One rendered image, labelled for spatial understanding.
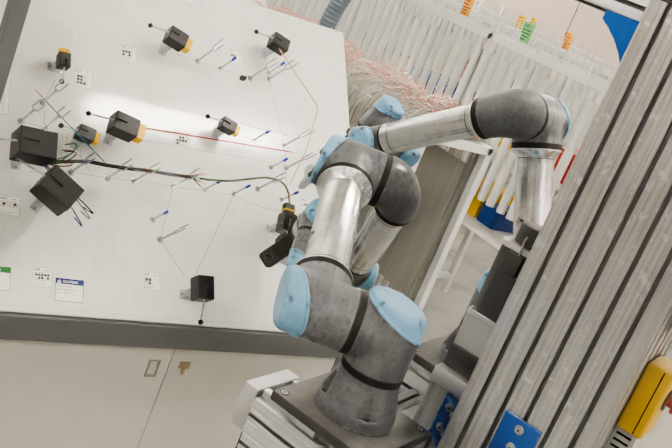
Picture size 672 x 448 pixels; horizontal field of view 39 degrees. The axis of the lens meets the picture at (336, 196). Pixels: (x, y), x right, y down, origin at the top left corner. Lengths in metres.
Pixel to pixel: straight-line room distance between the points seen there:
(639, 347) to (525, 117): 0.67
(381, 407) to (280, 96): 1.42
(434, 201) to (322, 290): 1.97
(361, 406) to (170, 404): 1.09
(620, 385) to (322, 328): 0.51
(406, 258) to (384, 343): 2.01
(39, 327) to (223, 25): 1.08
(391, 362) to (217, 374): 1.10
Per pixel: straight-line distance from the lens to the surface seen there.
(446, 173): 3.53
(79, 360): 2.48
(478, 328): 1.83
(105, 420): 2.63
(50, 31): 2.58
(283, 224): 2.63
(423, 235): 3.57
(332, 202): 1.82
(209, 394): 2.71
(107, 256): 2.43
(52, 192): 2.25
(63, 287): 2.37
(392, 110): 2.43
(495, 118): 2.10
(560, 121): 2.22
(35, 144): 2.28
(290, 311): 1.61
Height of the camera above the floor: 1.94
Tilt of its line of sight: 15 degrees down
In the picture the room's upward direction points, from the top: 22 degrees clockwise
